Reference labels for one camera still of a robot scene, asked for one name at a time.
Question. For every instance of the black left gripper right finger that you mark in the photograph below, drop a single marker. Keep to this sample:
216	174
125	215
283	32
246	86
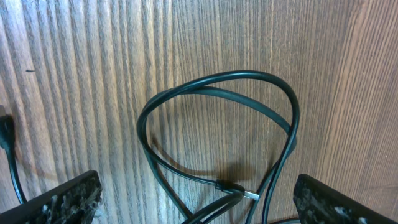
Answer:
316	202

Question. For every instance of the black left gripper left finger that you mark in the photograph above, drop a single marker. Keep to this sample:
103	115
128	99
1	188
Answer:
75	201

